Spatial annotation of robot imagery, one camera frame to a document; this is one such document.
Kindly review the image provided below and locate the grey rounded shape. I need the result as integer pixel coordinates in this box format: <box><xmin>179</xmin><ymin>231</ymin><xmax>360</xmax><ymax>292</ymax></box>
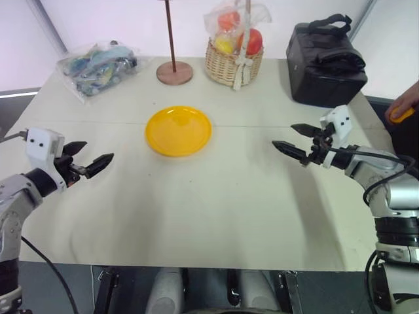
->
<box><xmin>145</xmin><ymin>267</ymin><xmax>185</xmax><ymax>314</ymax></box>

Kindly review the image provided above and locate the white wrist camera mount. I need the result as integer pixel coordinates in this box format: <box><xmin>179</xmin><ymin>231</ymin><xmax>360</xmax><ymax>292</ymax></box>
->
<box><xmin>25</xmin><ymin>128</ymin><xmax>67</xmax><ymax>190</ymax></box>
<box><xmin>319</xmin><ymin>105</ymin><xmax>352</xmax><ymax>169</ymax></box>

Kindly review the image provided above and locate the wooden stand with pole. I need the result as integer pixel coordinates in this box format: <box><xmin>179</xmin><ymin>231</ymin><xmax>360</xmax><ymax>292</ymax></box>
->
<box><xmin>156</xmin><ymin>0</ymin><xmax>194</xmax><ymax>86</ymax></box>

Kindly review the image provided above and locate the yellow fruit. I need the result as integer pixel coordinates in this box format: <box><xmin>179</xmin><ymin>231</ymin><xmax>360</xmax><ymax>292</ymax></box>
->
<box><xmin>213</xmin><ymin>33</ymin><xmax>235</xmax><ymax>55</ymax></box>

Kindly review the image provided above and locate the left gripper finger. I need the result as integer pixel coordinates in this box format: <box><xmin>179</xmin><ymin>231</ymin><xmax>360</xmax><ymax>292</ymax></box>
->
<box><xmin>62</xmin><ymin>141</ymin><xmax>88</xmax><ymax>157</ymax></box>
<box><xmin>84</xmin><ymin>152</ymin><xmax>115</xmax><ymax>179</ymax></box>

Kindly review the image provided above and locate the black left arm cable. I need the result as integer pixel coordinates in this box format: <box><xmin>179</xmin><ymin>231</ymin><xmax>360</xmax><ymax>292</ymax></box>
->
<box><xmin>0</xmin><ymin>130</ymin><xmax>80</xmax><ymax>314</ymax></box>

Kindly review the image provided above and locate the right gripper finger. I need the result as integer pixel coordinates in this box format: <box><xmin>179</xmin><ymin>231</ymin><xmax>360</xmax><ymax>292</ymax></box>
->
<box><xmin>290</xmin><ymin>123</ymin><xmax>320</xmax><ymax>138</ymax></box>
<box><xmin>272</xmin><ymin>140</ymin><xmax>311</xmax><ymax>168</ymax></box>

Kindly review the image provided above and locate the clear plastic fruit bag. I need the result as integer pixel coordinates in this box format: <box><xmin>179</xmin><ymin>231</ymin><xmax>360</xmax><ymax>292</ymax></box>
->
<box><xmin>203</xmin><ymin>0</ymin><xmax>273</xmax><ymax>57</ymax></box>

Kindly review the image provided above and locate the red orange apple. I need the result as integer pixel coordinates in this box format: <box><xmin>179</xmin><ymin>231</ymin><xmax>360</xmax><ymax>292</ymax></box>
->
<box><xmin>240</xmin><ymin>28</ymin><xmax>264</xmax><ymax>56</ymax></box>

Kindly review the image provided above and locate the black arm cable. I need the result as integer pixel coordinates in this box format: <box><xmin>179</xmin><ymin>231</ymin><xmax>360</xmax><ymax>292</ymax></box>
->
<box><xmin>0</xmin><ymin>130</ymin><xmax>80</xmax><ymax>314</ymax></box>
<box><xmin>327</xmin><ymin>146</ymin><xmax>417</xmax><ymax>311</ymax></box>

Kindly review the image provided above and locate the orange round fruit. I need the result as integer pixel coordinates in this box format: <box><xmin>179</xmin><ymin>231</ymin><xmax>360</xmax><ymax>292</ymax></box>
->
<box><xmin>218</xmin><ymin>10</ymin><xmax>242</xmax><ymax>31</ymax></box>

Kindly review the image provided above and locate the black hanging strap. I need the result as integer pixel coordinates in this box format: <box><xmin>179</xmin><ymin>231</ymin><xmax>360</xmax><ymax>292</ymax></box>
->
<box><xmin>225</xmin><ymin>269</ymin><xmax>242</xmax><ymax>307</ymax></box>

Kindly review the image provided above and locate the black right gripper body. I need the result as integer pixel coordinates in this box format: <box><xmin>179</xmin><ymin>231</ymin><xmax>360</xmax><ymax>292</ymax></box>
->
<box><xmin>302</xmin><ymin>125</ymin><xmax>335</xmax><ymax>167</ymax></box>

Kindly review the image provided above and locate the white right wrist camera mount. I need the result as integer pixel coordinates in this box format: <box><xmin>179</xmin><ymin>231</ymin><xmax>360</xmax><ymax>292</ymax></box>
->
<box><xmin>319</xmin><ymin>105</ymin><xmax>352</xmax><ymax>169</ymax></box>

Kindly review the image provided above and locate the black table frame bracket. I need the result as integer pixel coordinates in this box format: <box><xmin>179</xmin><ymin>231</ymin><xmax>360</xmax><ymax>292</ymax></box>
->
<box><xmin>277</xmin><ymin>270</ymin><xmax>301</xmax><ymax>314</ymax></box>
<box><xmin>94</xmin><ymin>266</ymin><xmax>121</xmax><ymax>314</ymax></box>

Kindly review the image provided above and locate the clear bag of colourful items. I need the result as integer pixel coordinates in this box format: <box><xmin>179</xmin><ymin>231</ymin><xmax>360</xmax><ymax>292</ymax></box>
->
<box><xmin>56</xmin><ymin>39</ymin><xmax>144</xmax><ymax>106</ymax></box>

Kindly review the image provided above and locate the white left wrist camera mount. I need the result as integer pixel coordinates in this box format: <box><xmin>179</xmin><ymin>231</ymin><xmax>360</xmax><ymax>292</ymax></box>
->
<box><xmin>25</xmin><ymin>128</ymin><xmax>67</xmax><ymax>190</ymax></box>

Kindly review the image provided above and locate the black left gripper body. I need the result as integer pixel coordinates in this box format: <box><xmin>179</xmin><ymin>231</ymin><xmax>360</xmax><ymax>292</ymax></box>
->
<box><xmin>54</xmin><ymin>152</ymin><xmax>87</xmax><ymax>188</ymax></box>

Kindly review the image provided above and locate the yellow round plate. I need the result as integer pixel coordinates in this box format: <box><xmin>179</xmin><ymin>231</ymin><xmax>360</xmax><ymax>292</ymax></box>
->
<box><xmin>145</xmin><ymin>105</ymin><xmax>213</xmax><ymax>159</ymax></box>

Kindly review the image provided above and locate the person's bare hand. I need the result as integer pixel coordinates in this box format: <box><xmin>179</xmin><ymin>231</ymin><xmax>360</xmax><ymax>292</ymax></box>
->
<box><xmin>386</xmin><ymin>86</ymin><xmax>419</xmax><ymax>121</ymax></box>

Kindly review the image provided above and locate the black fabric bag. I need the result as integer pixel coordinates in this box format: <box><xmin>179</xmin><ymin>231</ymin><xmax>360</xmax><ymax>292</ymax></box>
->
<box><xmin>285</xmin><ymin>13</ymin><xmax>369</xmax><ymax>109</ymax></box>

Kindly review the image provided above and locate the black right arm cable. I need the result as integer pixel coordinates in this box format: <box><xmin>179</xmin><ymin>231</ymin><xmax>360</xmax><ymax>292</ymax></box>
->
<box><xmin>327</xmin><ymin>146</ymin><xmax>417</xmax><ymax>311</ymax></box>

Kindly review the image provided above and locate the woven wicker basket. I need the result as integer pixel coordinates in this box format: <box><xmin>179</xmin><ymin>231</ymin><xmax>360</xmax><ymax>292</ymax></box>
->
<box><xmin>204</xmin><ymin>0</ymin><xmax>265</xmax><ymax>92</ymax></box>

